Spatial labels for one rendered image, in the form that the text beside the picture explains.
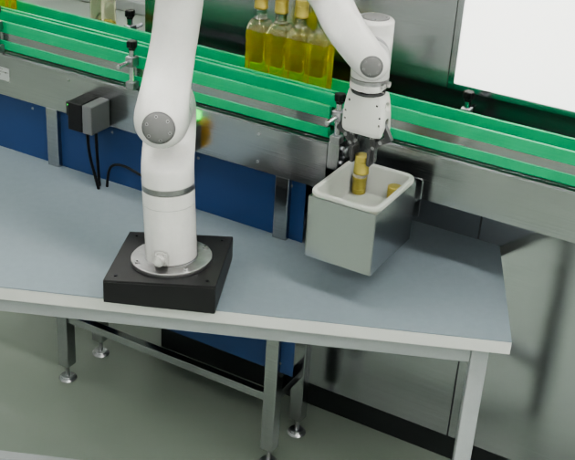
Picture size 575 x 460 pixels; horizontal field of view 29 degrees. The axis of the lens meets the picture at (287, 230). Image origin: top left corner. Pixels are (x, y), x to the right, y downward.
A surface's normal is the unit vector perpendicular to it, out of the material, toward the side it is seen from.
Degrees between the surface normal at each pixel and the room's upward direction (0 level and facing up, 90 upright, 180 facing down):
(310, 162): 90
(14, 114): 90
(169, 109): 62
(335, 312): 0
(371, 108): 90
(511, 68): 90
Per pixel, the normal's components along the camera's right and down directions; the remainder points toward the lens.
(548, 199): -0.49, 0.39
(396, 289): 0.06, -0.88
